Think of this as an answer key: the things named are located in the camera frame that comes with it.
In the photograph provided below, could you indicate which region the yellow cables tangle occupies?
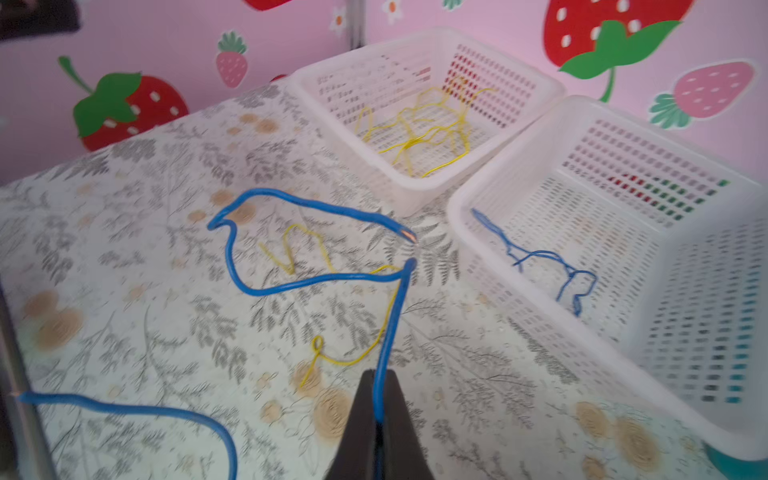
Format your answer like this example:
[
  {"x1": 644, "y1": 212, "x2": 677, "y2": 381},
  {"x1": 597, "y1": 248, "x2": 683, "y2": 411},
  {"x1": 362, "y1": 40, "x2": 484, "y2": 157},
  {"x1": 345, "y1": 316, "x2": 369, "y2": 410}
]
[{"x1": 257, "y1": 223, "x2": 404, "y2": 388}]

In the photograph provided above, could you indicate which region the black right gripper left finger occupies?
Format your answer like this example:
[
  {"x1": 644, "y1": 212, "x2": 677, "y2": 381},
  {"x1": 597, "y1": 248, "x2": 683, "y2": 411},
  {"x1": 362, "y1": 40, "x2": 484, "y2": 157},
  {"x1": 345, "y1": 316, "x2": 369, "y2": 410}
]
[{"x1": 325, "y1": 370, "x2": 376, "y2": 480}]

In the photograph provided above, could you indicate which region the blue cable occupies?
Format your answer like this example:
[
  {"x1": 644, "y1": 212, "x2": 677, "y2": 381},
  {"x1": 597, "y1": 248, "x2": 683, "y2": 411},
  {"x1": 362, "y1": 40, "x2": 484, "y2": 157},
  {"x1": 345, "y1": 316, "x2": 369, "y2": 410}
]
[{"x1": 470, "y1": 208, "x2": 599, "y2": 318}]

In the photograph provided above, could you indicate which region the teal plastic basket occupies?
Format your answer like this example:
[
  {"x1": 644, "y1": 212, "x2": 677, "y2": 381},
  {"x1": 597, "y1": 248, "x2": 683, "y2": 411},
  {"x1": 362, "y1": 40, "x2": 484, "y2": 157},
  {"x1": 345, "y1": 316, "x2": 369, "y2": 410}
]
[{"x1": 704, "y1": 444, "x2": 768, "y2": 480}]

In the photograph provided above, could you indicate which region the blue cables tangle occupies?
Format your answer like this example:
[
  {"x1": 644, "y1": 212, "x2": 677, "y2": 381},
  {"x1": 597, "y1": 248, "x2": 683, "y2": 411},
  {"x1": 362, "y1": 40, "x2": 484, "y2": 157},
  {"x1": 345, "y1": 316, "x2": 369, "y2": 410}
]
[{"x1": 17, "y1": 187, "x2": 419, "y2": 480}]

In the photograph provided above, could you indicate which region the white plastic basket left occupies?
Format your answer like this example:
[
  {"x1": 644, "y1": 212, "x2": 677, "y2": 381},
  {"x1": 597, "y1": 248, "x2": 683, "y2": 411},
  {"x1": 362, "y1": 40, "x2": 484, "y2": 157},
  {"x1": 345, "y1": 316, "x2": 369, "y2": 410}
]
[{"x1": 289, "y1": 28, "x2": 566, "y2": 216}]

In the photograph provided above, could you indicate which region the white plastic basket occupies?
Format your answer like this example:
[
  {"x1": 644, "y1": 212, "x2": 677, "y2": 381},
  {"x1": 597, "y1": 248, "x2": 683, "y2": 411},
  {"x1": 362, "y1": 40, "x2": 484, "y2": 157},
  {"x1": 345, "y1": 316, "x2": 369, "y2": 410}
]
[
  {"x1": 447, "y1": 96, "x2": 767, "y2": 461},
  {"x1": 289, "y1": 28, "x2": 566, "y2": 216}
]

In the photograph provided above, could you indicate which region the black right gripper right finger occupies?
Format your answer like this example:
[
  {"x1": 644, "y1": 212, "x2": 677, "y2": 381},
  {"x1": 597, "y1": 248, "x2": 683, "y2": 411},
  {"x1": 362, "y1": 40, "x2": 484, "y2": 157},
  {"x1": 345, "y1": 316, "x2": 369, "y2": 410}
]
[{"x1": 380, "y1": 370, "x2": 434, "y2": 480}]

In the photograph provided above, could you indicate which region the white plastic basket middle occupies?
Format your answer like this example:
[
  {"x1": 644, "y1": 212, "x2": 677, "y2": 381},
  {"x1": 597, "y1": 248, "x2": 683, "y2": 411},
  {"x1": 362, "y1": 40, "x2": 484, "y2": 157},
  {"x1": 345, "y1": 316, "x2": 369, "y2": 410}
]
[{"x1": 447, "y1": 96, "x2": 767, "y2": 461}]

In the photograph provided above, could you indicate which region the yellow cable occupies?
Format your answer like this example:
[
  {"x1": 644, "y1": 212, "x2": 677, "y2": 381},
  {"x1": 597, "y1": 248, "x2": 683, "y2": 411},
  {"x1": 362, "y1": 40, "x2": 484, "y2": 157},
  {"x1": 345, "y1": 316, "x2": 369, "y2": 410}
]
[{"x1": 353, "y1": 74, "x2": 499, "y2": 179}]

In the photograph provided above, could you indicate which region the aluminium frame post left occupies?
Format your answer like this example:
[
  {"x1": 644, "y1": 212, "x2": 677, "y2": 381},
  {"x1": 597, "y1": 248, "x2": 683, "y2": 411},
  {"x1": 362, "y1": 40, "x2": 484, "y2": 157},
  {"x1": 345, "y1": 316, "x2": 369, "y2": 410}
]
[{"x1": 346, "y1": 0, "x2": 368, "y2": 50}]

